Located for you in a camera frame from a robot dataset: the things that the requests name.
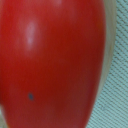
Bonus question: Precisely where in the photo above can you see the red toy tomato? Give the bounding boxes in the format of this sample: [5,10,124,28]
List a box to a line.
[0,0,106,128]

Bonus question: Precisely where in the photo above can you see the white woven placemat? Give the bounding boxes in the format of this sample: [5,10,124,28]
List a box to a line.
[86,0,128,128]

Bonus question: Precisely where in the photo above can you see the round wooden plate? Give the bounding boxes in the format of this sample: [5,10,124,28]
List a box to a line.
[85,0,116,123]

